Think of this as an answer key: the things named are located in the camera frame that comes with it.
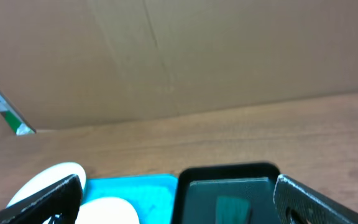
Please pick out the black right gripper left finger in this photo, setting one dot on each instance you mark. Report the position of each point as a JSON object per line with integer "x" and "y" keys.
{"x": 62, "y": 198}

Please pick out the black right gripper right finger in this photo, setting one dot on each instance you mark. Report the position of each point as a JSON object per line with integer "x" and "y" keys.
{"x": 297, "y": 203}

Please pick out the yellow plate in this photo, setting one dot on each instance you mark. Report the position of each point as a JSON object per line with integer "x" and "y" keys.
{"x": 107, "y": 210}

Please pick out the green scouring sponge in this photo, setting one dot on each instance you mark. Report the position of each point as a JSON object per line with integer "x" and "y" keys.
{"x": 232, "y": 210}

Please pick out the teal plastic tray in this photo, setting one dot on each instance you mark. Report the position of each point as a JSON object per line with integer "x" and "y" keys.
{"x": 152, "y": 196}

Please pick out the black plastic water tray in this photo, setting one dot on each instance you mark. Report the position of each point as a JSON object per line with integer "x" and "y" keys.
{"x": 240, "y": 193}

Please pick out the light blue plate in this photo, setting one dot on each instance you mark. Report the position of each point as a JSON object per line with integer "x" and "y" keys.
{"x": 48, "y": 177}

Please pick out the green white tape strip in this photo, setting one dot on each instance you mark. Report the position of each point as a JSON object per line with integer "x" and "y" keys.
{"x": 12, "y": 118}

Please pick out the cardboard box wall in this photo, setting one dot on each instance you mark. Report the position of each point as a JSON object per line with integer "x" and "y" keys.
{"x": 65, "y": 64}

